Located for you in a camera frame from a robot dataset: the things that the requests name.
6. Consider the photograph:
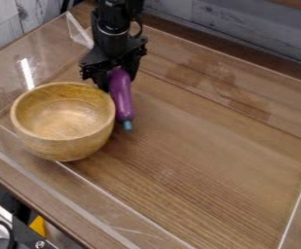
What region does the purple toy eggplant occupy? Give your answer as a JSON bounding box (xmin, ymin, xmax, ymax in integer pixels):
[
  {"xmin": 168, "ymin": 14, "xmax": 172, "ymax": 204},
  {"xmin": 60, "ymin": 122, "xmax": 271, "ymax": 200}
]
[{"xmin": 108, "ymin": 68, "xmax": 134, "ymax": 131}]

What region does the black metal base plate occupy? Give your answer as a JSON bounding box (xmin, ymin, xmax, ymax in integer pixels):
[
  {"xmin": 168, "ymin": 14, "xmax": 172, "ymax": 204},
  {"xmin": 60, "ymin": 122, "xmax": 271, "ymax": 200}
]
[{"xmin": 11, "ymin": 216, "xmax": 70, "ymax": 249}]

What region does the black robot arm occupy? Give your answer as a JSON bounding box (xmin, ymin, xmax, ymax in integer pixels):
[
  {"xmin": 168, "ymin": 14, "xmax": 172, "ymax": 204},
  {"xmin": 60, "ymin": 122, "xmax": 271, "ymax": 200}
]
[{"xmin": 79, "ymin": 0, "xmax": 147, "ymax": 91}]

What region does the brown wooden bowl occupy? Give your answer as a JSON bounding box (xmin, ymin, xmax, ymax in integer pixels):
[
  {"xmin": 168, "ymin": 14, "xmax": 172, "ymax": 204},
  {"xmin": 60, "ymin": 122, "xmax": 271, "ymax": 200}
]
[{"xmin": 9, "ymin": 82, "xmax": 115, "ymax": 161}]

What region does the black cable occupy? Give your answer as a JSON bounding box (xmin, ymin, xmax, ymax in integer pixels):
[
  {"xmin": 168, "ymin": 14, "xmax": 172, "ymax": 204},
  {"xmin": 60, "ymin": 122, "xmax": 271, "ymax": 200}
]
[{"xmin": 0, "ymin": 218, "xmax": 17, "ymax": 249}]

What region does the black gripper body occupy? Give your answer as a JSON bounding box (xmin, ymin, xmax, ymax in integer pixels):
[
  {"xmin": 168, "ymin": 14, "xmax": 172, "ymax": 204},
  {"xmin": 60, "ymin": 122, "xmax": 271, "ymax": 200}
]
[{"xmin": 78, "ymin": 36, "xmax": 148, "ymax": 80}]

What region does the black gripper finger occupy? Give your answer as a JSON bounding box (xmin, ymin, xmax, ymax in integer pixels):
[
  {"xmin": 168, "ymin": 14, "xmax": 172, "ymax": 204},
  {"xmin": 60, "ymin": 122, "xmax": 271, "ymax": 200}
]
[
  {"xmin": 124, "ymin": 55, "xmax": 140, "ymax": 81},
  {"xmin": 90, "ymin": 70, "xmax": 110, "ymax": 92}
]

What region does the clear acrylic tray wall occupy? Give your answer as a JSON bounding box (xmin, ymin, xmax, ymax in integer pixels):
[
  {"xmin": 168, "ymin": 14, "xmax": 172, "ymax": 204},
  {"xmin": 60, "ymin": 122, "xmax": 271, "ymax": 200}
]
[{"xmin": 0, "ymin": 14, "xmax": 301, "ymax": 249}]

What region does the yellow sticker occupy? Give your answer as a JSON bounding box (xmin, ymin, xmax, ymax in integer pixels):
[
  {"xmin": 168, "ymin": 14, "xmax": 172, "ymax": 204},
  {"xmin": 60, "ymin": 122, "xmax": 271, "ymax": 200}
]
[{"xmin": 28, "ymin": 216, "xmax": 47, "ymax": 237}]

